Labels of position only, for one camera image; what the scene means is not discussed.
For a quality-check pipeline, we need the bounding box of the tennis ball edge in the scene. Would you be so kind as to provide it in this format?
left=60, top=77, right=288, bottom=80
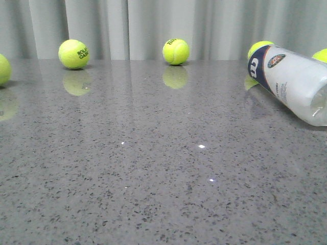
left=312, top=48, right=327, bottom=63
left=0, top=54, right=12, bottom=86

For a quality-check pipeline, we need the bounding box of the tennis ball Wilson print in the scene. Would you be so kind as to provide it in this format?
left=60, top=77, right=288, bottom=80
left=247, top=41, right=274, bottom=59

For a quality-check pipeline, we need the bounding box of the tennis ball far left edge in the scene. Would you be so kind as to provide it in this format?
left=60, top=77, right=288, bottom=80
left=0, top=54, right=12, bottom=86

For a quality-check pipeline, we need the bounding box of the white blue tennis ball can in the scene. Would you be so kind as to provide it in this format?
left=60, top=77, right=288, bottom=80
left=247, top=44, right=326, bottom=127

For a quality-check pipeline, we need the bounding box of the centre back tennis ball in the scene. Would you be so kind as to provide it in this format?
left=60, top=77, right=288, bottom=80
left=162, top=38, right=190, bottom=65

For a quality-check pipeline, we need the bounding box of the tennis ball far right edge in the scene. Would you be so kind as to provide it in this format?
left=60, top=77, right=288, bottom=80
left=312, top=48, right=327, bottom=63

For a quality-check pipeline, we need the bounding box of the grey curtain backdrop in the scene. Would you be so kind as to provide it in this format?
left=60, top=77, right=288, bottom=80
left=1, top=1, right=326, bottom=60

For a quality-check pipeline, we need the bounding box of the tennis ball Roland Garros print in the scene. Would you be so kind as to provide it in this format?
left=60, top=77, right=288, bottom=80
left=58, top=39, right=90, bottom=69

